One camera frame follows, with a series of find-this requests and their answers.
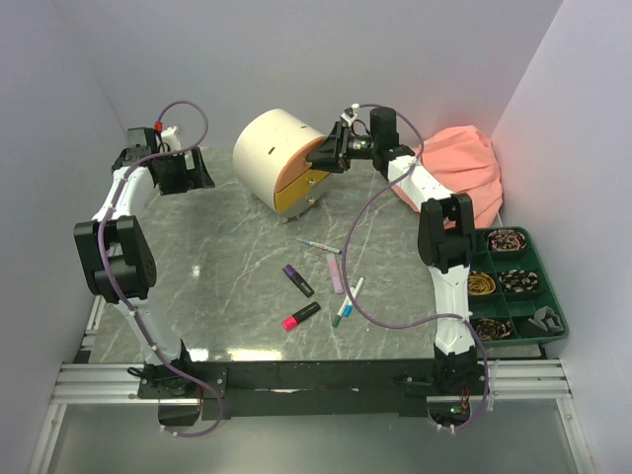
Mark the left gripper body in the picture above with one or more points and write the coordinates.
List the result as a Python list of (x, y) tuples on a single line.
[(173, 171)]

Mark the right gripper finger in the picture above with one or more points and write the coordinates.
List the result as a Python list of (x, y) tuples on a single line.
[(334, 139), (327, 161)]

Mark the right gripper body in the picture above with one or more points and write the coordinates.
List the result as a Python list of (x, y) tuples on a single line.
[(359, 147)]

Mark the round cream drawer cabinet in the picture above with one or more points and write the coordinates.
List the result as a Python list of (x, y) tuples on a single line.
[(270, 160)]

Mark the lilac correction tape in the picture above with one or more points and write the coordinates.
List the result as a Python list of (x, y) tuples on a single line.
[(335, 274)]

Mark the purple highlighter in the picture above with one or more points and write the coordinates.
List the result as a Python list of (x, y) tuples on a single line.
[(297, 279)]

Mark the blue capped marker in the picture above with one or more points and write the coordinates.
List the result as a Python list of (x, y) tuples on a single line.
[(355, 291)]

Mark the green capped marker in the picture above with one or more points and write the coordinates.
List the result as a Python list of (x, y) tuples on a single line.
[(339, 316)]

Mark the pink highlighter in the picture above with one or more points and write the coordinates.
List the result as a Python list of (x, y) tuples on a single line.
[(300, 316)]

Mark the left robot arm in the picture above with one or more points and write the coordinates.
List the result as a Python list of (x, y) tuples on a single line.
[(114, 254)]

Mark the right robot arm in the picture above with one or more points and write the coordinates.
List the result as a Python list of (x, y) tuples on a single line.
[(446, 236)]

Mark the thin white pen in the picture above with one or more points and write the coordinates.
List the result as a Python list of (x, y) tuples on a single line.
[(320, 246)]

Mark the pink cloth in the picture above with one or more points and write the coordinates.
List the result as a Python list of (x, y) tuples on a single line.
[(462, 159)]

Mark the coiled band top compartment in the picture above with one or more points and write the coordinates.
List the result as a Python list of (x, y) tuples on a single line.
[(506, 240)]

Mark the coiled band compartment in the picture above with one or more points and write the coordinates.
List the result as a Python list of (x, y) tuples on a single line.
[(506, 240), (516, 281), (493, 330)]

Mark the yellow rubber bands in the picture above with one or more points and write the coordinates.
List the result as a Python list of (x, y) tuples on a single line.
[(480, 284)]

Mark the coiled band middle compartment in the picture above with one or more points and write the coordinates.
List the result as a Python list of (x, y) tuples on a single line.
[(516, 281)]

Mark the green compartment tray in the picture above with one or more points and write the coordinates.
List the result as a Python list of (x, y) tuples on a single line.
[(509, 293)]

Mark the coiled band lower compartment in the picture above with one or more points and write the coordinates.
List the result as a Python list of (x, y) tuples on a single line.
[(493, 330)]

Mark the black base bar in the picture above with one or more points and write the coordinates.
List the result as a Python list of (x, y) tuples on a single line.
[(301, 388)]

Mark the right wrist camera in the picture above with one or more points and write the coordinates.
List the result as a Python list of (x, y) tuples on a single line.
[(349, 115)]

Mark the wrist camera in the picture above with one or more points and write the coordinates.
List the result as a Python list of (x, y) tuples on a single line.
[(168, 138), (349, 115)]

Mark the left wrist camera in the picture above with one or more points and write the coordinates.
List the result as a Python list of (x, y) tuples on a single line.
[(168, 138)]

